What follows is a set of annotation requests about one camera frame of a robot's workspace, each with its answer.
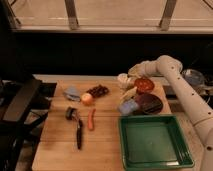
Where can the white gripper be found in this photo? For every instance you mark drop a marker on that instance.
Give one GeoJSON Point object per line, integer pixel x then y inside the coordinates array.
{"type": "Point", "coordinates": [146, 68]}

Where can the blue crumpled cloth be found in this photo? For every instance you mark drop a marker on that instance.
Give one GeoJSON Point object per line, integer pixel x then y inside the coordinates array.
{"type": "Point", "coordinates": [72, 93]}

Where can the dark red grapes bunch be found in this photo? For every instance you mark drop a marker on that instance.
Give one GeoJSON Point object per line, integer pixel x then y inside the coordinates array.
{"type": "Point", "coordinates": [98, 91]}

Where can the orange carrot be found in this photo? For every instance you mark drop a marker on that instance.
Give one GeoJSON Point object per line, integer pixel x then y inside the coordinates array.
{"type": "Point", "coordinates": [91, 120]}

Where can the green plastic tray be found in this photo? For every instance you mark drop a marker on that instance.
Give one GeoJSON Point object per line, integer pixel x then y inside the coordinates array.
{"type": "Point", "coordinates": [153, 143]}

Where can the yellow red apple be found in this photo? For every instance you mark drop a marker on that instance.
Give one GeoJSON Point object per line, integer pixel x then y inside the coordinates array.
{"type": "Point", "coordinates": [87, 99]}

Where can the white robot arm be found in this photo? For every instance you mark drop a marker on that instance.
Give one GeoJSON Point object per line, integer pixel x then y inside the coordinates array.
{"type": "Point", "coordinates": [199, 112]}

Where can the black chair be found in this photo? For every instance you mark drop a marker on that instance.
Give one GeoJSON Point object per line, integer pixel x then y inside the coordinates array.
{"type": "Point", "coordinates": [21, 99]}

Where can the red bowl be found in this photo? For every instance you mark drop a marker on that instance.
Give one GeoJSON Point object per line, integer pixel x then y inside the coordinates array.
{"type": "Point", "coordinates": [144, 85]}

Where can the white paper cup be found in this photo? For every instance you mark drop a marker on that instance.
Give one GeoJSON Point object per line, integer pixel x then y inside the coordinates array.
{"type": "Point", "coordinates": [124, 81]}

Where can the dark maroon plate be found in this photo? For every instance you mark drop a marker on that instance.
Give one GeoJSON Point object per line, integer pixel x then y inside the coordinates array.
{"type": "Point", "coordinates": [149, 104]}

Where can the blue sponge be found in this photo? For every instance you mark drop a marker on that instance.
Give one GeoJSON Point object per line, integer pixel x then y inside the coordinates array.
{"type": "Point", "coordinates": [128, 107]}

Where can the metal bowl on stand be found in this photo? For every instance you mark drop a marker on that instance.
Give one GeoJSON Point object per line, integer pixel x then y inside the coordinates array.
{"type": "Point", "coordinates": [193, 77]}

